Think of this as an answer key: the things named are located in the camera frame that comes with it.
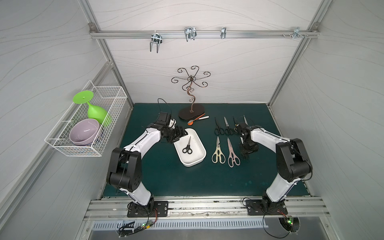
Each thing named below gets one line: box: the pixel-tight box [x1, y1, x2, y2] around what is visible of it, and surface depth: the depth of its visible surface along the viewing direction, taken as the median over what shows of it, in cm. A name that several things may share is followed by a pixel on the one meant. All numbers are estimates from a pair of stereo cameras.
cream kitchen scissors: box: [211, 136, 226, 164], surface depth 94 cm
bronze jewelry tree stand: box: [171, 65, 212, 120], surface depth 100 cm
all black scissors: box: [214, 117, 225, 135], surface depth 107 cm
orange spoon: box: [187, 113, 206, 126], surface depth 110 cm
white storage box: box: [173, 128, 207, 167], surface depth 95 cm
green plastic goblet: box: [73, 90, 113, 127], surface depth 64 cm
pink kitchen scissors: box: [227, 137, 241, 168], surface depth 92 cm
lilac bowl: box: [69, 118, 100, 146], surface depth 62 cm
